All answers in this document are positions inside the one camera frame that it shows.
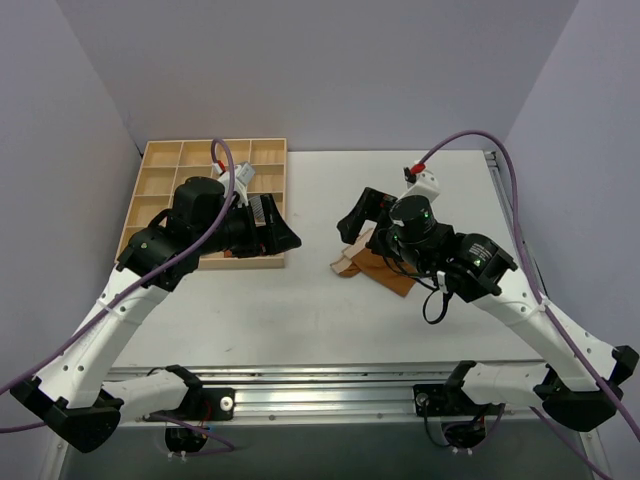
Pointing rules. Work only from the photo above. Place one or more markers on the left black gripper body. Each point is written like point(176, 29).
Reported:
point(265, 218)

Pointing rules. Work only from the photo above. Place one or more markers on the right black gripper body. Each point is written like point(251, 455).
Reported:
point(378, 206)

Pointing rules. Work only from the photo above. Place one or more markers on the brown underwear cream waistband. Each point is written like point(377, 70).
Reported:
point(359, 259)

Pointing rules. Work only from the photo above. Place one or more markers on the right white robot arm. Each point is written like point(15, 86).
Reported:
point(578, 379)

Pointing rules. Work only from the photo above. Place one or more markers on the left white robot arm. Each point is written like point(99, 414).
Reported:
point(70, 392)

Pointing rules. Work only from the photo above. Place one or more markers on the wooden compartment tray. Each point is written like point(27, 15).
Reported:
point(166, 164)

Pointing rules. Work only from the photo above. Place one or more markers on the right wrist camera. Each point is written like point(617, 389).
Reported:
point(421, 182)

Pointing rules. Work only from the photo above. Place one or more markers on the aluminium rail frame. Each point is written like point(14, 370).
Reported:
point(295, 340)

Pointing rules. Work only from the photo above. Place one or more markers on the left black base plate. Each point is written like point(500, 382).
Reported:
point(212, 405)

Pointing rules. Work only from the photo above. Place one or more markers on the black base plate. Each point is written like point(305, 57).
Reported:
point(212, 405)
point(432, 400)

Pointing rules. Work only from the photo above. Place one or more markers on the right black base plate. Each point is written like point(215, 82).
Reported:
point(432, 400)

